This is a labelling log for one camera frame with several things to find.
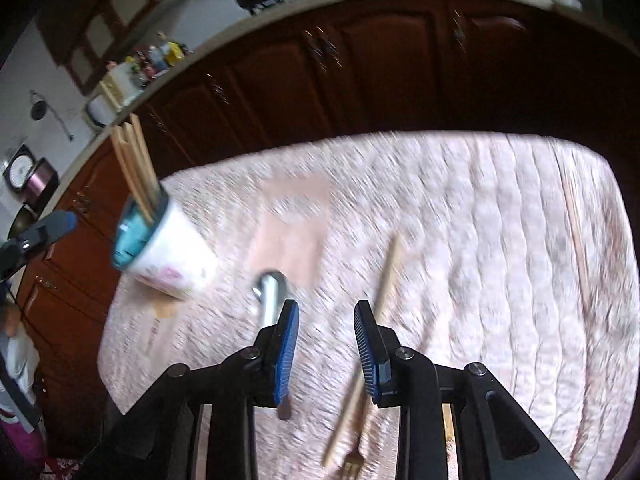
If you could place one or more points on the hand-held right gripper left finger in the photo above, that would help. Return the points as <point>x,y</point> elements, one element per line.
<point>286,360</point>

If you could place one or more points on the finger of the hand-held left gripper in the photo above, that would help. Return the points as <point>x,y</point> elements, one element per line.
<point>55,225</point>

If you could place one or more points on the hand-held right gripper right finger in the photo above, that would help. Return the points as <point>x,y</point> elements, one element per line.
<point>367,355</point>

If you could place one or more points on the metal spoon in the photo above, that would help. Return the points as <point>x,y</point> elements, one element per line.
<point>270,290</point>

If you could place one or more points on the white floral utensil holder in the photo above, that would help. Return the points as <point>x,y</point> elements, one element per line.
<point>175,255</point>

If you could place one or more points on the dark metal bowl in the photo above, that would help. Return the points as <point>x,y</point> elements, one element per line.
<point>22,215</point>

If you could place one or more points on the pink rice cooker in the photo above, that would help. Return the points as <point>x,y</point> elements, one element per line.
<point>42,180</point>

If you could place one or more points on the white dial kitchen scale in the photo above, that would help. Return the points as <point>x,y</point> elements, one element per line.
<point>20,170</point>

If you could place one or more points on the pink quilted tablecloth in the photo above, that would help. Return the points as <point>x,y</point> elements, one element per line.
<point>450,260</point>

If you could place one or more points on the pale yellow appliance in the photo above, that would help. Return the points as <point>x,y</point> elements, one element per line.
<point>115,90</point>

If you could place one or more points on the person's magenta clothing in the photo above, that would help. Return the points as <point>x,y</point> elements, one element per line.
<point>20,445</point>

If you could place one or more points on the group of condiment bottles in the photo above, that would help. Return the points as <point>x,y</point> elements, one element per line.
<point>165,52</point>

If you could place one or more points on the dark wooden base cabinets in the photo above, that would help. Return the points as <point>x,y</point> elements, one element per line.
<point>300,70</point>

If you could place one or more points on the white bowls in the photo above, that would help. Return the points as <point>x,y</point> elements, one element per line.
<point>565,1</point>

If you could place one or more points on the dark wooden wall cabinet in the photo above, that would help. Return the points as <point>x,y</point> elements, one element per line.
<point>100,30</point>

